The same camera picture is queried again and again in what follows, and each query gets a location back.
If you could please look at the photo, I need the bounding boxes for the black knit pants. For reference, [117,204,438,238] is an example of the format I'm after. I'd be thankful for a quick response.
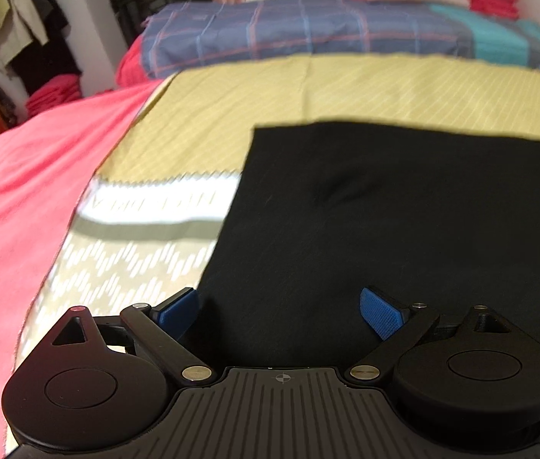
[183,122,540,368]

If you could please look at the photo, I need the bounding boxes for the yellow quilted blanket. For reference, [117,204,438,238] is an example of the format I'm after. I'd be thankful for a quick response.
[2,55,540,458]

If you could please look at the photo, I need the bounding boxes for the red pink bed sheet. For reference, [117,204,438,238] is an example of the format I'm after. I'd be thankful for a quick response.
[0,37,166,459]

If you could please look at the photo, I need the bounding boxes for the red folded cloth pile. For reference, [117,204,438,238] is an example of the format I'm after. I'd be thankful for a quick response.
[26,73,82,118]

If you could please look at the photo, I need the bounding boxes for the purple plaid folded duvet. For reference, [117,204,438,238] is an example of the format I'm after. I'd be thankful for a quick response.
[140,0,540,79]

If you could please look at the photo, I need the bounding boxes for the hanging clothes pile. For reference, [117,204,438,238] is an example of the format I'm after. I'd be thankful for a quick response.
[0,0,82,95]

